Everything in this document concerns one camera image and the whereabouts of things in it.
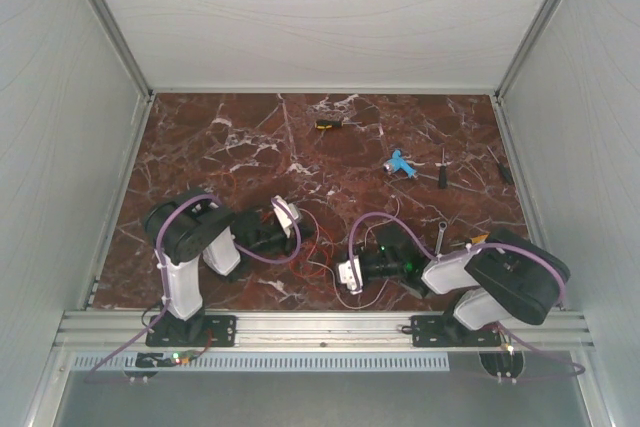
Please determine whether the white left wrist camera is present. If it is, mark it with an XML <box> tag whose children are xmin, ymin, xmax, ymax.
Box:
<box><xmin>272</xmin><ymin>195</ymin><xmax>301</xmax><ymax>238</ymax></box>

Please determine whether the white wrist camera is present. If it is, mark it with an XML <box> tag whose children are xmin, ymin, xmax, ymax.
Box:
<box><xmin>336</xmin><ymin>256</ymin><xmax>364</xmax><ymax>295</ymax></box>
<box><xmin>272</xmin><ymin>195</ymin><xmax>301</xmax><ymax>238</ymax></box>

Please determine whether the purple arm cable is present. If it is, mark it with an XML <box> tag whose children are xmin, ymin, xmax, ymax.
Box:
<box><xmin>348</xmin><ymin>213</ymin><xmax>586</xmax><ymax>383</ymax></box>
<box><xmin>82</xmin><ymin>194</ymin><xmax>302</xmax><ymax>384</ymax></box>

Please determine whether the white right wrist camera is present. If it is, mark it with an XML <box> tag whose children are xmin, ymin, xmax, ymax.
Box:
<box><xmin>336</xmin><ymin>256</ymin><xmax>364</xmax><ymax>295</ymax></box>

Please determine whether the blue plastic tool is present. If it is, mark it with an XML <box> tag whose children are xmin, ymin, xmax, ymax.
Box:
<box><xmin>383</xmin><ymin>149</ymin><xmax>417</xmax><ymax>179</ymax></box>

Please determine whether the silver combination wrench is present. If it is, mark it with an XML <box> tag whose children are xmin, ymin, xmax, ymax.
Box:
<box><xmin>434</xmin><ymin>221</ymin><xmax>448</xmax><ymax>256</ymax></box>

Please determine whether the red wire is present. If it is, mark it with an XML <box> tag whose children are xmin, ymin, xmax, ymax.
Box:
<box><xmin>294</xmin><ymin>206</ymin><xmax>331</xmax><ymax>258</ymax></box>

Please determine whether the yellow black screwdriver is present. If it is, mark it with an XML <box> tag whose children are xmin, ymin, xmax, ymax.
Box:
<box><xmin>314</xmin><ymin>119</ymin><xmax>360</xmax><ymax>130</ymax></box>

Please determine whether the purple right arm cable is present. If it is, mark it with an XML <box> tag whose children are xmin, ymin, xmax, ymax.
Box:
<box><xmin>348</xmin><ymin>213</ymin><xmax>586</xmax><ymax>383</ymax></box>

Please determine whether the black handled small screwdriver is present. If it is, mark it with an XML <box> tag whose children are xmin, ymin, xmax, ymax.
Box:
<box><xmin>437</xmin><ymin>148</ymin><xmax>448</xmax><ymax>189</ymax></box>

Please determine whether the orange handled screwdriver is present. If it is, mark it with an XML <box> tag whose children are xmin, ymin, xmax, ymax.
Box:
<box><xmin>450</xmin><ymin>234</ymin><xmax>488</xmax><ymax>248</ymax></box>

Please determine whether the white wire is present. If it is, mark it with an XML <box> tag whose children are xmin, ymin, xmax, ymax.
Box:
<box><xmin>307</xmin><ymin>196</ymin><xmax>401</xmax><ymax>309</ymax></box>

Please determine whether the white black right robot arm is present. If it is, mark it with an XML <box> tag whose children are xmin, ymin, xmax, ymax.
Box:
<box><xmin>337</xmin><ymin>224</ymin><xmax>570</xmax><ymax>345</ymax></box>

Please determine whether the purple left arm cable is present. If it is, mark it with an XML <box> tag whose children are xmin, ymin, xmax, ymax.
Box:
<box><xmin>82</xmin><ymin>194</ymin><xmax>302</xmax><ymax>384</ymax></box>

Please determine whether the grey slotted cable duct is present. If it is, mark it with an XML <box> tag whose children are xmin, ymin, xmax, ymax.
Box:
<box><xmin>71</xmin><ymin>351</ymin><xmax>450</xmax><ymax>373</ymax></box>

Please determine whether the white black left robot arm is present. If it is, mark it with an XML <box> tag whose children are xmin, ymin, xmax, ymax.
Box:
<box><xmin>143</xmin><ymin>188</ymin><xmax>309</xmax><ymax>345</ymax></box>

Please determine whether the black precision screwdriver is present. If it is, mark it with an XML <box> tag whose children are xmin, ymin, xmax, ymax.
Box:
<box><xmin>487</xmin><ymin>147</ymin><xmax>515</xmax><ymax>185</ymax></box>

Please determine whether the aluminium front rail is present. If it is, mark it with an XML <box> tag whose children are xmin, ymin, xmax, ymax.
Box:
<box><xmin>53</xmin><ymin>310</ymin><xmax>594</xmax><ymax>352</ymax></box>

